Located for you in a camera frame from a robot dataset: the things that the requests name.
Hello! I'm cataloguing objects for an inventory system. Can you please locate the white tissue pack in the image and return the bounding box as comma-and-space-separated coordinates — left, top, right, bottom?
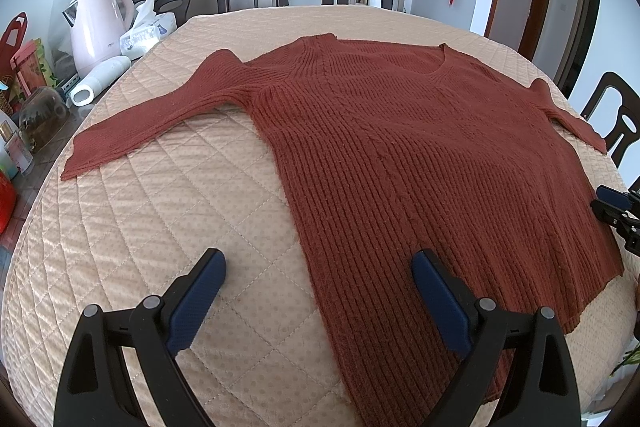
119, 0, 177, 61

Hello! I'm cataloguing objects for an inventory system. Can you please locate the dark chair right side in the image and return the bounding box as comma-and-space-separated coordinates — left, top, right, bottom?
580, 72, 640, 167

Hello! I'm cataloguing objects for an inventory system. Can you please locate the red gift bag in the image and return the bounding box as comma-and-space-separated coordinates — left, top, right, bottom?
0, 12, 28, 78

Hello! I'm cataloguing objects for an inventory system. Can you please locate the beige quilted table cover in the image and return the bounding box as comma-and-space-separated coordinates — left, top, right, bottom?
1, 5, 639, 426

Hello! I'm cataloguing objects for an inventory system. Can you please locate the pink electric kettle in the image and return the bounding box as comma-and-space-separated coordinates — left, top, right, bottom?
63, 0, 134, 78

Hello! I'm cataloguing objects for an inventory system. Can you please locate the white cylinder roll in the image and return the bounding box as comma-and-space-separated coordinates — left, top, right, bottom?
70, 55, 131, 107

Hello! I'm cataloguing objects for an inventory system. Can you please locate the rust red knit sweater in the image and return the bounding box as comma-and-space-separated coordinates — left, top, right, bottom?
62, 34, 623, 426

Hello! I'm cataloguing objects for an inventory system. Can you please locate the glass jar with contents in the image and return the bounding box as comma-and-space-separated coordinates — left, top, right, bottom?
18, 87, 68, 153

